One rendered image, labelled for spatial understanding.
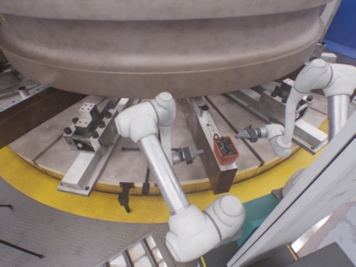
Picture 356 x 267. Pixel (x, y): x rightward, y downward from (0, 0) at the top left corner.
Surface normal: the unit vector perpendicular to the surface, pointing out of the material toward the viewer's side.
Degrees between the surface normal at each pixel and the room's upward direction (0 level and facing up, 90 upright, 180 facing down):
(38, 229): 0
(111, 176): 0
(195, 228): 26
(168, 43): 90
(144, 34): 90
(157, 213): 0
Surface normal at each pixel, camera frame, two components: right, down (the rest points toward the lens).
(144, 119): 0.39, -0.23
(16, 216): 0.00, -0.70
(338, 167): -0.95, 0.22
